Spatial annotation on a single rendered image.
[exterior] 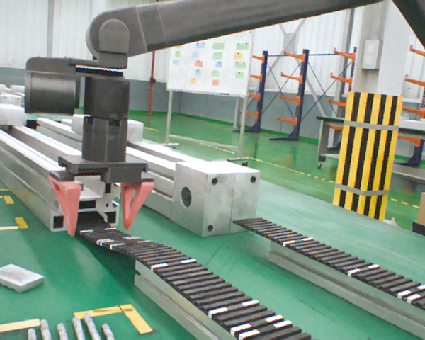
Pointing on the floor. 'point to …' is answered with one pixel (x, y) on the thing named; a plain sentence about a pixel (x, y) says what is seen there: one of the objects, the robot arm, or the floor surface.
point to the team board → (212, 76)
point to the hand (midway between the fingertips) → (100, 225)
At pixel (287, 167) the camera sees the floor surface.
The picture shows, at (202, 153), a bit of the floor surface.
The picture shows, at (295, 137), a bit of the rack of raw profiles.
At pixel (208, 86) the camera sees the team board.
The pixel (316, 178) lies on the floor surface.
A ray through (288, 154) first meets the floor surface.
